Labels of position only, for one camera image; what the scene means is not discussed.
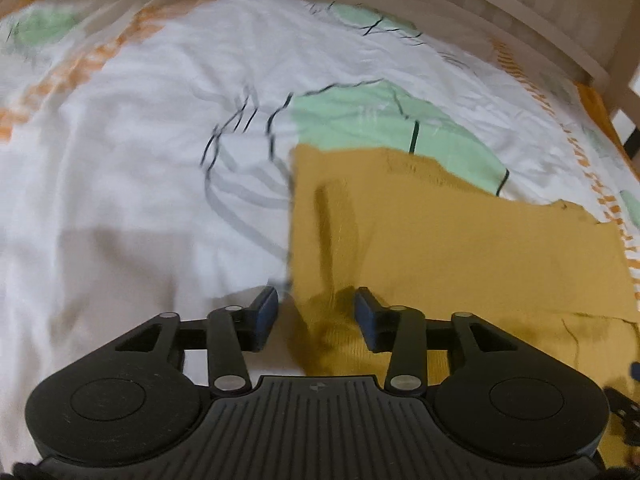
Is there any mustard yellow knit garment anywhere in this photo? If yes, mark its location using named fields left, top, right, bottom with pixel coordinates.
left=288, top=145, right=639, bottom=396

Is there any white leaf print bedsheet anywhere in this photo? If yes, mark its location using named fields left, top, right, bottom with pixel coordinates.
left=1, top=0, right=639, bottom=466

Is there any orange mattress cover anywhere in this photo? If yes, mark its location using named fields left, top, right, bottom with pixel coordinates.
left=574, top=82, right=639, bottom=179

